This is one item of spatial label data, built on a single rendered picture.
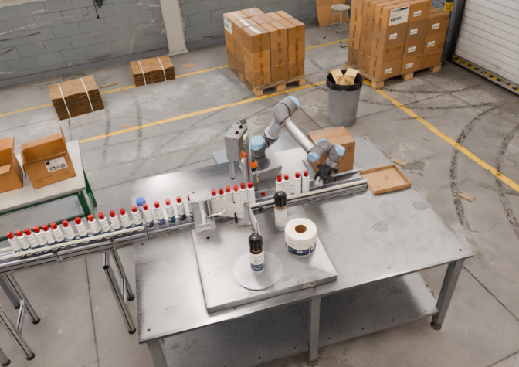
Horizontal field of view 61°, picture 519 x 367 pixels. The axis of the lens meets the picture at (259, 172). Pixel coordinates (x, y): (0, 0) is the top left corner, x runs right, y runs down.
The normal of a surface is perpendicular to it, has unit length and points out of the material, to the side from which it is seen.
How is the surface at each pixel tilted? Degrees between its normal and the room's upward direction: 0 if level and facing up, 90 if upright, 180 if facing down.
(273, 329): 0
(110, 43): 90
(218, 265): 0
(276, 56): 90
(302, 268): 0
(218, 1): 90
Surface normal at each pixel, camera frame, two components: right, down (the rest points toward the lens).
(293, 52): 0.36, 0.55
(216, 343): -0.05, -0.80
